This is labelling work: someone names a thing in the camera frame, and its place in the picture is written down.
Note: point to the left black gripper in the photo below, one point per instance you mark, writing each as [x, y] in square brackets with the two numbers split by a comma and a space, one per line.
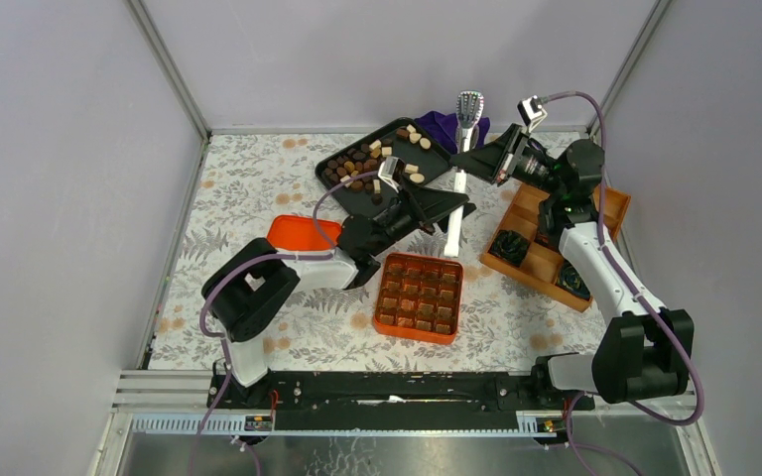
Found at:
[438, 202]

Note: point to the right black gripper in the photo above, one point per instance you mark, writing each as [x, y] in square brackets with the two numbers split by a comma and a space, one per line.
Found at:
[486, 160]

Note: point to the orange chocolate box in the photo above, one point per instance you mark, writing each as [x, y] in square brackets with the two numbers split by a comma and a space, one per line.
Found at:
[419, 298]

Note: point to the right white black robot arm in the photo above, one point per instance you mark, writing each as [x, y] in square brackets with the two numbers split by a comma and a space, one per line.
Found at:
[646, 347]

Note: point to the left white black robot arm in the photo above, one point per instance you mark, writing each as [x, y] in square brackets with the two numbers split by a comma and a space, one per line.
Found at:
[244, 296]

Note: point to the purple cloth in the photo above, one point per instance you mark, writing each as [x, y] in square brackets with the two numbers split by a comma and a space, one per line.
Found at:
[443, 127]

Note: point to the floral table mat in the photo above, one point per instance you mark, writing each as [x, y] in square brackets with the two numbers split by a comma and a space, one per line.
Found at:
[248, 180]

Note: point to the wooden compartment organizer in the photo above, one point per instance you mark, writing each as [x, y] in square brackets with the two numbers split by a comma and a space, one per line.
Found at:
[540, 266]

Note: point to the dark rolled cloth front-right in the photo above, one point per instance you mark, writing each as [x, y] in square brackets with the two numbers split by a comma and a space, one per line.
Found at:
[570, 281]

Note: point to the orange box lid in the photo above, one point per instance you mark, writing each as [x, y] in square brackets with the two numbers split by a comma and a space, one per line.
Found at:
[298, 233]

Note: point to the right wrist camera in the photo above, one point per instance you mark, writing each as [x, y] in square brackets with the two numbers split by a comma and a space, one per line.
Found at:
[532, 112]

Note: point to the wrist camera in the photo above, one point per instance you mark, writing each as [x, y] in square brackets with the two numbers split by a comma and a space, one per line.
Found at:
[532, 112]
[387, 172]

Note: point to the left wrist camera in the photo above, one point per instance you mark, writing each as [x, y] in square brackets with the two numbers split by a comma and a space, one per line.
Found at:
[387, 172]

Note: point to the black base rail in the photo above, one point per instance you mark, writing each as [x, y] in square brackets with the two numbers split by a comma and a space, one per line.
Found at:
[305, 401]

